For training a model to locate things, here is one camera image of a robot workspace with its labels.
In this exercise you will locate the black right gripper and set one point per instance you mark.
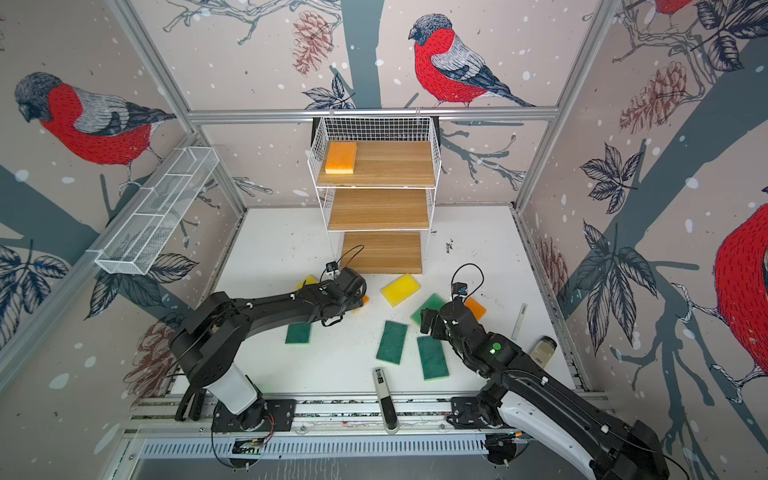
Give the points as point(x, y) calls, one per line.
point(435, 331)

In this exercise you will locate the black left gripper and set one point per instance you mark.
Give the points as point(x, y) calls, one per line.
point(357, 301)

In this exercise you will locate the orange sponge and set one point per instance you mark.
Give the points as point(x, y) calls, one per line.
point(478, 310)
point(341, 158)
point(365, 300)

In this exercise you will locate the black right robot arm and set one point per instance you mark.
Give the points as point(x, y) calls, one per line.
point(521, 394)

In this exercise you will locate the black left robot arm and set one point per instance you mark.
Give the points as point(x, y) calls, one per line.
point(205, 344)

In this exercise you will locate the light green sponge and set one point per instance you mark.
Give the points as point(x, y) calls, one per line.
point(433, 302)

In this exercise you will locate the yellow sponge left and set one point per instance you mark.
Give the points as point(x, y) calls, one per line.
point(309, 280)

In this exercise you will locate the yellow sponge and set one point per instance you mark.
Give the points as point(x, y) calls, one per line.
point(400, 289)
point(309, 280)

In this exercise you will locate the dark green sponge right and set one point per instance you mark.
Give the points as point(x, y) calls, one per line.
point(432, 358)

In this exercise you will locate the dark green sponge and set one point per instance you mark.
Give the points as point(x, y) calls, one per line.
point(392, 342)
point(432, 358)
point(298, 334)

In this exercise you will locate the yellow sponge right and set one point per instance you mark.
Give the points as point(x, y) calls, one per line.
point(400, 289)

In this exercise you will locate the dark green sponge middle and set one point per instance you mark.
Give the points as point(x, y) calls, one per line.
point(392, 342)

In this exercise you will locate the dark green sponge left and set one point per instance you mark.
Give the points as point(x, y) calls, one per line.
point(298, 334)

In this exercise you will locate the clear tube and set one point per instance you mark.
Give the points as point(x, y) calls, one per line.
point(519, 322)

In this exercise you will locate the white black handheld scanner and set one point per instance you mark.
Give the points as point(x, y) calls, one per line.
point(385, 401)

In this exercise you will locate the small glass jar right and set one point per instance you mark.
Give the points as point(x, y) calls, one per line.
point(543, 351)

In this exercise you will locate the black stapler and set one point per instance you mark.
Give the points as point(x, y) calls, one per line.
point(191, 405)

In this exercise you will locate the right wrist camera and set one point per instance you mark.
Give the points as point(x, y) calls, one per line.
point(459, 290)

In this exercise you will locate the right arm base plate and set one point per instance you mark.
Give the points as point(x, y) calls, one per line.
point(465, 413)

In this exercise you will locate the white wire wooden shelf unit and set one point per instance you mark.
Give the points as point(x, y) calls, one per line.
point(379, 218)

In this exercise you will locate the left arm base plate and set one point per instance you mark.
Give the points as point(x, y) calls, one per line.
point(276, 415)

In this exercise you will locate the white wire wall basket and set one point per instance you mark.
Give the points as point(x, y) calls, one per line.
point(141, 238)

